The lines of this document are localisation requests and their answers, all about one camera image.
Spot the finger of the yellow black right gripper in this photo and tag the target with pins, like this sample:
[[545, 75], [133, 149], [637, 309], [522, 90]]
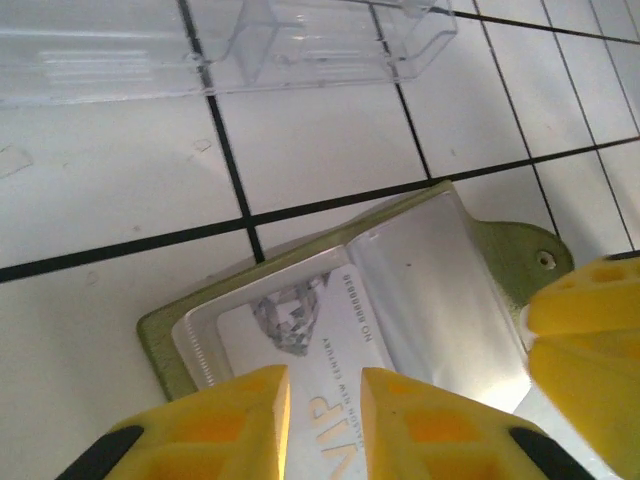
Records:
[[590, 300], [595, 390]]

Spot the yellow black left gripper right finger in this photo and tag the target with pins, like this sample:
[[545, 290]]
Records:
[[440, 430]]

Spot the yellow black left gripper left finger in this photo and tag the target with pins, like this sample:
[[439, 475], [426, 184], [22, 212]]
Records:
[[200, 430]]

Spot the green card holder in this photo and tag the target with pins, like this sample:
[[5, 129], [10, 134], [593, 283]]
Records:
[[440, 300]]

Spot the white VIP card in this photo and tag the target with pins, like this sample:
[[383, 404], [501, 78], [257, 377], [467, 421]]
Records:
[[330, 350]]

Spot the clear plastic organizer box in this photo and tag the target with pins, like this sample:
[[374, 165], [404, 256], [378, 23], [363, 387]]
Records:
[[200, 45]]

